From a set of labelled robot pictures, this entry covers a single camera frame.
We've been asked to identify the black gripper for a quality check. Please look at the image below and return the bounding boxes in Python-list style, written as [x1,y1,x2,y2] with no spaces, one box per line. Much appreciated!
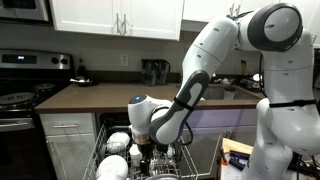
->
[135,142,157,176]

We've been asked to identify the metal robot base table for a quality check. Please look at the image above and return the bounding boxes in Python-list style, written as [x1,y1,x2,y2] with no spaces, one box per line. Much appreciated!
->
[220,153,254,180]

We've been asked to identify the large white bowl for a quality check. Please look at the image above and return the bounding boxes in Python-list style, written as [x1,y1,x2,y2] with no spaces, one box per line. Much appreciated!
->
[95,154,129,180]

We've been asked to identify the white lower cabinet door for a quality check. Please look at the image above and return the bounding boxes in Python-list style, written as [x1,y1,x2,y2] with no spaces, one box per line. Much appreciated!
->
[44,133,98,180]

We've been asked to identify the black and orange clamp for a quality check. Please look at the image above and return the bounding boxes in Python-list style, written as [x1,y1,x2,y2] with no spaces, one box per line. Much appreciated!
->
[219,146,230,167]

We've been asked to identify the white drawer front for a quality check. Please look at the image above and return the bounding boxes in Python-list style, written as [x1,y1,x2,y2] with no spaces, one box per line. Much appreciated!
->
[39,113,98,136]

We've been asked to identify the wooden plank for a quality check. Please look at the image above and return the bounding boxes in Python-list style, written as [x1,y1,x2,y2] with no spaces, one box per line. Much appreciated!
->
[221,137,254,156]

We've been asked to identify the blue black tool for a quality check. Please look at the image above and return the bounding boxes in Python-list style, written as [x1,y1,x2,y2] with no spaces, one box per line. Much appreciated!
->
[229,149,250,172]

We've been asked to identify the white sink base cabinet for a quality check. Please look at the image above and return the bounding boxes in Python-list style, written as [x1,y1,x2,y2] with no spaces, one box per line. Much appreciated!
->
[181,108,260,148]

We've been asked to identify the small dark dish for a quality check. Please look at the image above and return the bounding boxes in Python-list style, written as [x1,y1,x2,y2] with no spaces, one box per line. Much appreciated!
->
[69,77,95,88]

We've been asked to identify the white cup in sink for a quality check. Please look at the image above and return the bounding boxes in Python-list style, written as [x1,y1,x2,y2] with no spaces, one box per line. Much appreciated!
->
[223,88,236,100]

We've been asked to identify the dark glass bottle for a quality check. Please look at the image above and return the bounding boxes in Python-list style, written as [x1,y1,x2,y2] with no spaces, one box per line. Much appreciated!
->
[76,57,88,79]

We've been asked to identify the kitchen sink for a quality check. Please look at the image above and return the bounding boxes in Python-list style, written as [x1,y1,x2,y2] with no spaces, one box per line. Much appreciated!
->
[201,83,265,101]

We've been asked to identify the black stainless stove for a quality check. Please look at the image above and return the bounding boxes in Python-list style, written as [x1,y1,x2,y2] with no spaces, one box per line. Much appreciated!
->
[0,49,76,180]

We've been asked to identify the white upper cabinet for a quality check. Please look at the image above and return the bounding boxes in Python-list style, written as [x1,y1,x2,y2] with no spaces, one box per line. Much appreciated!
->
[49,0,185,42]
[181,0,320,48]

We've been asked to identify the stainless microwave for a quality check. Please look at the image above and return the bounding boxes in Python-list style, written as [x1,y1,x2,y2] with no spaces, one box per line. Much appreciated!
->
[0,0,51,24]

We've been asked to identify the wire dishwasher rack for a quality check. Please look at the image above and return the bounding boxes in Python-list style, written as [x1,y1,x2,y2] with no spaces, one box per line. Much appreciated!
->
[82,123,199,180]

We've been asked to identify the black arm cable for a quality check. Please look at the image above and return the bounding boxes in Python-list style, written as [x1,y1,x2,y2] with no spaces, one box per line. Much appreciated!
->
[174,9,266,147]

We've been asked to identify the silver drawer handle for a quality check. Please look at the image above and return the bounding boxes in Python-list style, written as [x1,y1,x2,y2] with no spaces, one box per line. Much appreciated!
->
[53,123,79,129]

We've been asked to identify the white wall outlet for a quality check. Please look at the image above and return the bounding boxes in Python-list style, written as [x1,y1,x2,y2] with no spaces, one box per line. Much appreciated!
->
[119,53,129,67]

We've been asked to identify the silver cabinet handle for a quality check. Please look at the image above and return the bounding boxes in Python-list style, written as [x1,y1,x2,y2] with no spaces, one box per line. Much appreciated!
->
[114,13,121,36]
[122,13,129,36]

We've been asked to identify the black base cable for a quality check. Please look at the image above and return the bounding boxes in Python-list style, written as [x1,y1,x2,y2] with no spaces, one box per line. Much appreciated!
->
[289,153,320,180]

